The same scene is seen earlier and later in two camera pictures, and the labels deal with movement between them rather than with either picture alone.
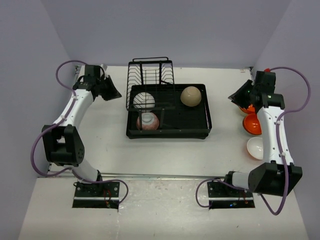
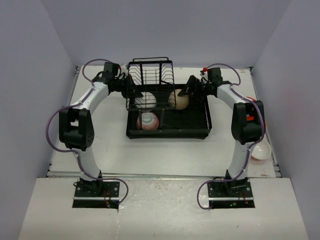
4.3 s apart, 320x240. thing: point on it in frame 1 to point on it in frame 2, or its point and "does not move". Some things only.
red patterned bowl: x=150 y=121 does not move
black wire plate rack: x=150 y=86 does not move
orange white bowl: x=255 y=146 does not move
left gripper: x=113 y=93 to x=131 y=93
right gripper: x=237 y=98 to x=193 y=82
